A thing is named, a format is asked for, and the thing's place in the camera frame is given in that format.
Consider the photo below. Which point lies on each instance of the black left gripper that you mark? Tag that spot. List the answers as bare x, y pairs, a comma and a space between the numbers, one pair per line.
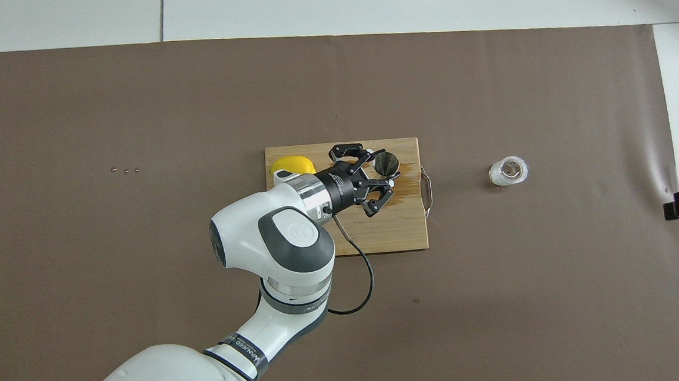
345, 184

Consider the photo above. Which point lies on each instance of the steel jigger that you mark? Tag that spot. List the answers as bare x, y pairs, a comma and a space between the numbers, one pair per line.
386, 163

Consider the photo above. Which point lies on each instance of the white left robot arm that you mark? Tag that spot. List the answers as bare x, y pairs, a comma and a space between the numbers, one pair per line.
271, 236

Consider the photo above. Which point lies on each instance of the yellow lemon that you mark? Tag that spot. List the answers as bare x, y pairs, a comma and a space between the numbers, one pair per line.
299, 163

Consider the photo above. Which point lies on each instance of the wooden cutting board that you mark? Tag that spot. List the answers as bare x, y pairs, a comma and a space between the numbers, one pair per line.
401, 228

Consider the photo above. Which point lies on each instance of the brown paper table mat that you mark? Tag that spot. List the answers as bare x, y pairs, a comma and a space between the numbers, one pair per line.
134, 109

